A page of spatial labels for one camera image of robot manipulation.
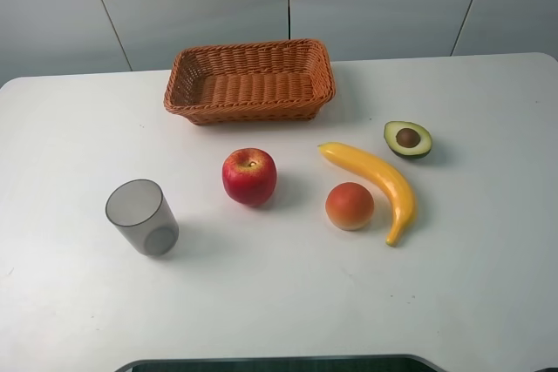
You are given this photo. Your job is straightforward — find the red apple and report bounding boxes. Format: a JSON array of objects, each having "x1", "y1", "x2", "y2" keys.
[{"x1": 221, "y1": 148, "x2": 277, "y2": 207}]

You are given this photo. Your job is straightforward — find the brown wicker basket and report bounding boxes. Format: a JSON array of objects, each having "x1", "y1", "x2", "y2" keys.
[{"x1": 163, "y1": 38, "x2": 336, "y2": 125}]

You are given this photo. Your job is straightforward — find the orange peach fruit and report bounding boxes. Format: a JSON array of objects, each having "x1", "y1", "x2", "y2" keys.
[{"x1": 325, "y1": 182, "x2": 375, "y2": 231}]

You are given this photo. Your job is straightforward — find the yellow banana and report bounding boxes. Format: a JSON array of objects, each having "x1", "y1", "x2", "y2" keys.
[{"x1": 318, "y1": 142, "x2": 417, "y2": 247}]

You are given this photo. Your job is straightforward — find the halved avocado with pit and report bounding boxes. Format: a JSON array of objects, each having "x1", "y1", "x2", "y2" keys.
[{"x1": 384, "y1": 121, "x2": 432, "y2": 159}]

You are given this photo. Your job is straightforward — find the grey translucent plastic cup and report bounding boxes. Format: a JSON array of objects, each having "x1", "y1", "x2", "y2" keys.
[{"x1": 105, "y1": 179, "x2": 179, "y2": 257}]

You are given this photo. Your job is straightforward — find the dark monitor edge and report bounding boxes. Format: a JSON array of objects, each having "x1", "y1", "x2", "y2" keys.
[{"x1": 119, "y1": 355, "x2": 441, "y2": 371}]

